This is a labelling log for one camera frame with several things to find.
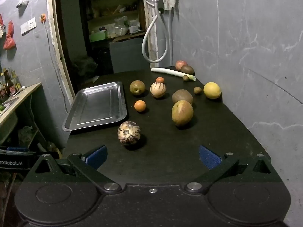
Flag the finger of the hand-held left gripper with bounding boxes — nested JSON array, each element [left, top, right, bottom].
[[0, 147, 32, 154]]

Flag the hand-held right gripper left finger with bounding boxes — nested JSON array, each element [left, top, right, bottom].
[[24, 145, 122, 193]]

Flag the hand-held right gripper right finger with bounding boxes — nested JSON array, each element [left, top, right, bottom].
[[184, 145, 284, 193]]

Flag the dark striped pepino melon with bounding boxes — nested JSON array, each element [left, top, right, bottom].
[[118, 121, 141, 146]]

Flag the metal tray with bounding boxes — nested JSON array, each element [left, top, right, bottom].
[[62, 82, 128, 131]]

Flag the yellow green mango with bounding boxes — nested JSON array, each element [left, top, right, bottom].
[[172, 100, 194, 127]]

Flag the orange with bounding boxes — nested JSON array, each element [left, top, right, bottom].
[[134, 100, 146, 112]]

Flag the yellow round citrus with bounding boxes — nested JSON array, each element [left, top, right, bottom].
[[204, 82, 221, 99]]

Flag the large brown kiwi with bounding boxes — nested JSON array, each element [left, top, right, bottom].
[[172, 89, 194, 105]]

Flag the round olive green pear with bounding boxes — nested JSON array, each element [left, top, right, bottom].
[[129, 80, 146, 96]]

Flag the pale striped pepino melon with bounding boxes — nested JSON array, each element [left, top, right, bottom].
[[150, 82, 166, 98]]

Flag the plastic bottle under counter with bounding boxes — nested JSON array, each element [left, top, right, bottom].
[[47, 141, 63, 159]]

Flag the metal sink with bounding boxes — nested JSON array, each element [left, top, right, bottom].
[[0, 96, 20, 117]]

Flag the beige kitchen counter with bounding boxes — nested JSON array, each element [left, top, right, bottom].
[[0, 82, 42, 128]]

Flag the brown glass bottle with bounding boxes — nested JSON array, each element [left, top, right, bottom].
[[4, 72, 15, 97]]

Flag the dark brown kiwi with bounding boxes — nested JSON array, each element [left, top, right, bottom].
[[180, 65, 195, 75]]

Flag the dark bag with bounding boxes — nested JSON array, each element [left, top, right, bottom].
[[72, 56, 98, 76]]

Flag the white leek stalk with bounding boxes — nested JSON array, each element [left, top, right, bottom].
[[151, 67, 197, 81]]

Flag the red apple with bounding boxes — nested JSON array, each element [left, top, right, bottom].
[[175, 60, 188, 71]]

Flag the grey cabinet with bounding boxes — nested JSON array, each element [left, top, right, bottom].
[[109, 37, 149, 74]]

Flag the red plastic bag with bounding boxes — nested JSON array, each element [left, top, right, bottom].
[[3, 21, 16, 50]]

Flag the green box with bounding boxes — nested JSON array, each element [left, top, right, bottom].
[[89, 32, 107, 42]]

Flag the crumpled clear plastic bags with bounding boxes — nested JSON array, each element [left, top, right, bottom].
[[114, 16, 130, 36]]

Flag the wooden shelf unit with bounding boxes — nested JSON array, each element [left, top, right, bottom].
[[79, 0, 146, 43]]

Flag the hanging thin cable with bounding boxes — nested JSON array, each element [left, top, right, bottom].
[[44, 23, 70, 101]]

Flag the worn white door frame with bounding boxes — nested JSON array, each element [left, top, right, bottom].
[[47, 0, 159, 103]]

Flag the white flexible hose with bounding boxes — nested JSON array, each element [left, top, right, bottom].
[[141, 0, 168, 63]]

